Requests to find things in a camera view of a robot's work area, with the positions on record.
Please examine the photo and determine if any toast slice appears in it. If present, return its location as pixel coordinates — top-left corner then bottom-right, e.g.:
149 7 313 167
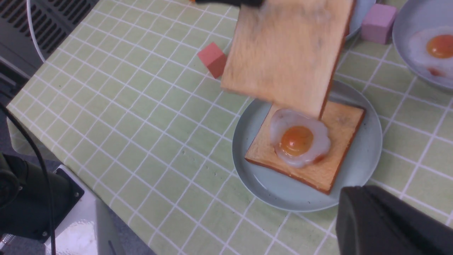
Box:
220 0 355 119
245 101 365 195

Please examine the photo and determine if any light blue bread plate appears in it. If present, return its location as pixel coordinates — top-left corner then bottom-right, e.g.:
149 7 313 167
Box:
345 0 377 41

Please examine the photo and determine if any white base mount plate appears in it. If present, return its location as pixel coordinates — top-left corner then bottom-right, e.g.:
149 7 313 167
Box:
42 165 126 255

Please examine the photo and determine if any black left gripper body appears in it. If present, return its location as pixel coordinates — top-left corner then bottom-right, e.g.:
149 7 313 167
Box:
195 0 264 7

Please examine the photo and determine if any black vented equipment box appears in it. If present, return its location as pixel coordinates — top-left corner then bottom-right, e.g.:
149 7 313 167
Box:
0 0 97 76

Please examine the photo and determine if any green checkered tablecloth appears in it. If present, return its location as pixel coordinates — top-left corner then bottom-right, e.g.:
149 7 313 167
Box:
8 0 452 255

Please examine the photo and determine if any grey plate with eggs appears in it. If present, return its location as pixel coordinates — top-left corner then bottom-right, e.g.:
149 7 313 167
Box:
392 0 453 92

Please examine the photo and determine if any black cable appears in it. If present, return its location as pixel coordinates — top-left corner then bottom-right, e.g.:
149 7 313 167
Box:
0 103 57 255

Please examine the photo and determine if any fried egg toy middle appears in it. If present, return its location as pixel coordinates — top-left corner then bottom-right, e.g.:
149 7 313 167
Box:
408 26 453 80

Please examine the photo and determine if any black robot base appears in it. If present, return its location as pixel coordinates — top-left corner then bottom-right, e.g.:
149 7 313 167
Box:
0 154 84 243

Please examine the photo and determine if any fried egg toy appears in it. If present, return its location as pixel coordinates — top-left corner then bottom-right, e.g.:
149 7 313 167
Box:
408 26 453 80
270 108 331 169

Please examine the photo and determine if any fried egg toy front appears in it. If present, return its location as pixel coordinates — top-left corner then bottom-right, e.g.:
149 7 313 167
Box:
270 108 331 169

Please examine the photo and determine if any light blue front plate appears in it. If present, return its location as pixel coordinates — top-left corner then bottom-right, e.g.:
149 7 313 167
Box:
232 81 383 213

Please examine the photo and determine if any pink wooden cube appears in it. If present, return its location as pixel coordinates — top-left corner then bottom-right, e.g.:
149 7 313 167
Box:
361 4 398 45

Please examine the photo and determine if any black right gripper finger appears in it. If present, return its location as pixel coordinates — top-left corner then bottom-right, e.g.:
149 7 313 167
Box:
336 185 453 255

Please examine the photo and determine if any red wooden cube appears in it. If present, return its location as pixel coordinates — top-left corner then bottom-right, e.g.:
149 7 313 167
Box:
197 42 228 79

